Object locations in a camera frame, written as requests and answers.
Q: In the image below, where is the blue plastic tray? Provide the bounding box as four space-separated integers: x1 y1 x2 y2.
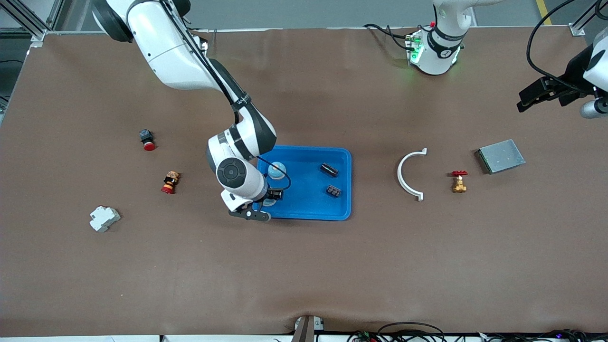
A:
256 145 352 221

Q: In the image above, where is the silver metal power supply box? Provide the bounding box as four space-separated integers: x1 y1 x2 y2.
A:
474 139 527 175

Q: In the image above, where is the brown paper table cover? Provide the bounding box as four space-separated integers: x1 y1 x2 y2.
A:
0 26 608 338

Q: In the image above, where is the white curved pipe clamp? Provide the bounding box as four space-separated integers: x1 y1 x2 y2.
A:
397 148 428 202

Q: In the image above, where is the white circuit breaker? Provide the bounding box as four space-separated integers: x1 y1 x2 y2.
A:
89 205 121 233

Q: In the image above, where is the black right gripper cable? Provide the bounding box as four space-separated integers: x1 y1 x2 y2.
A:
159 0 292 191

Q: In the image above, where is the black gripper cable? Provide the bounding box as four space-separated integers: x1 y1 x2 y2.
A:
526 0 608 93
159 0 292 191

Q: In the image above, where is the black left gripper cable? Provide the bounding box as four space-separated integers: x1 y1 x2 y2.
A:
526 0 608 93

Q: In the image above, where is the aluminium frame profile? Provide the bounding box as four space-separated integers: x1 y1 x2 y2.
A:
0 0 65 48
569 0 608 38

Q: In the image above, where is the red yellow push button switch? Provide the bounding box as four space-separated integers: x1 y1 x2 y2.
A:
161 171 181 195

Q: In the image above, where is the black left arm base cable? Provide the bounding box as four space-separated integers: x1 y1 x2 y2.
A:
363 23 410 50

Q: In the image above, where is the black cable bundle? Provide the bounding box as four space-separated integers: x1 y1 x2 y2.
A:
346 322 608 342

